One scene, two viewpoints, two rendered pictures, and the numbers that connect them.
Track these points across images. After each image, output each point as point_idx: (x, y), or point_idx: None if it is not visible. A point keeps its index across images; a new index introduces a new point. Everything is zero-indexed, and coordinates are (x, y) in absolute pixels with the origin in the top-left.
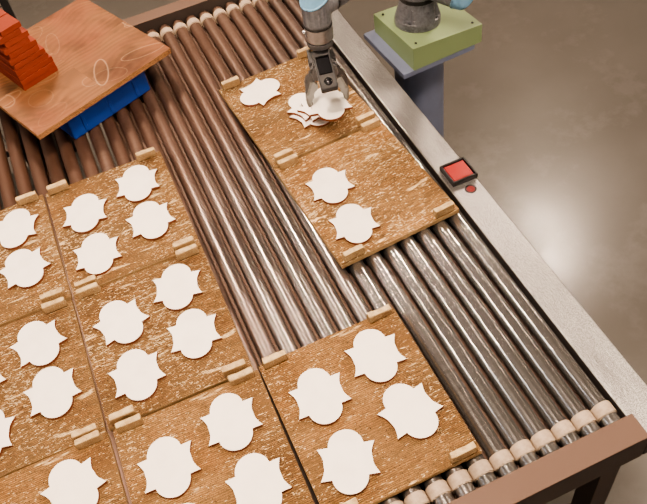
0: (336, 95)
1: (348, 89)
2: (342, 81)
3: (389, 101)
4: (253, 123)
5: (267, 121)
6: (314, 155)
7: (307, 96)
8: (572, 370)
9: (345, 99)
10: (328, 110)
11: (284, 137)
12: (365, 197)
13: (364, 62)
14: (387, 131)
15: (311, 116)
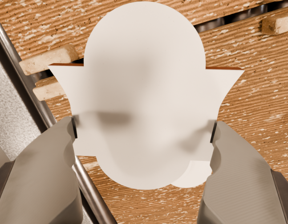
0: (107, 143)
1: (30, 143)
2: (14, 197)
3: (24, 130)
4: (287, 148)
5: (260, 145)
6: (212, 2)
7: (259, 155)
8: None
9: (75, 115)
10: (155, 72)
11: (252, 93)
12: None
13: None
14: (11, 31)
15: (233, 67)
